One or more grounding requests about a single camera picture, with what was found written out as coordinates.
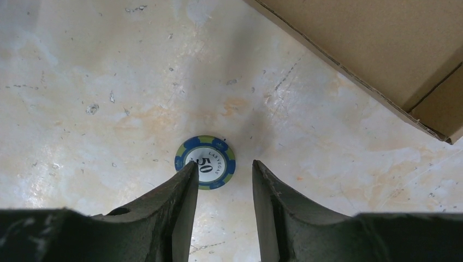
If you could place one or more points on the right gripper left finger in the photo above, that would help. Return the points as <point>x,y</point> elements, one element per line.
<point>156,226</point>

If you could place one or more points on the brown cardboard box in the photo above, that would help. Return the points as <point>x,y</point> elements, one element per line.
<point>405,54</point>

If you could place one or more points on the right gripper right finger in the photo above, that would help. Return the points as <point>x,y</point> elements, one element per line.
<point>292,227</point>

